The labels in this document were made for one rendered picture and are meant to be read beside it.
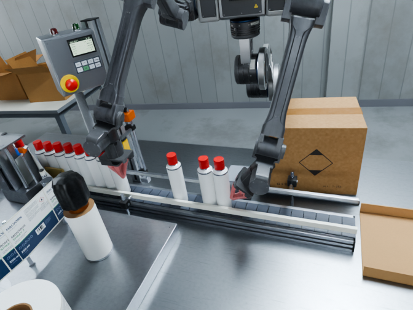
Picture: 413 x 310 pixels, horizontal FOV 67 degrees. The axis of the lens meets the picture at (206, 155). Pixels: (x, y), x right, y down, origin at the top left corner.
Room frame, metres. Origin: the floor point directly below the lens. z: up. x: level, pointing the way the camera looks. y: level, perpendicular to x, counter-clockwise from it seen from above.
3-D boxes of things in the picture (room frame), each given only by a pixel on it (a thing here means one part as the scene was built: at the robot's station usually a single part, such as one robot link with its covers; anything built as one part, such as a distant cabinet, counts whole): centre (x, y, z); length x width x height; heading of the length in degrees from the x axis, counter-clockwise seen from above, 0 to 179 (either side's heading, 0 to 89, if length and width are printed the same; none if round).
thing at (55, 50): (1.11, 0.40, 1.38); 0.17 x 0.10 x 0.19; 120
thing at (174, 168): (0.89, 0.12, 0.98); 0.05 x 0.05 x 0.20
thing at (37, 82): (2.69, 1.23, 0.97); 0.51 x 0.42 x 0.37; 166
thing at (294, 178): (0.79, -0.26, 0.91); 0.07 x 0.03 x 0.17; 155
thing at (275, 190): (0.90, 0.06, 0.95); 1.07 x 0.01 x 0.01; 65
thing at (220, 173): (0.82, -0.04, 0.98); 0.05 x 0.05 x 0.20
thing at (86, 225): (0.71, 0.39, 1.03); 0.09 x 0.09 x 0.30
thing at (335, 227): (0.83, 0.09, 0.90); 1.07 x 0.01 x 0.02; 65
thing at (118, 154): (0.91, 0.30, 1.13); 0.10 x 0.07 x 0.07; 65
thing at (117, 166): (0.91, 0.31, 1.06); 0.07 x 0.07 x 0.09; 65
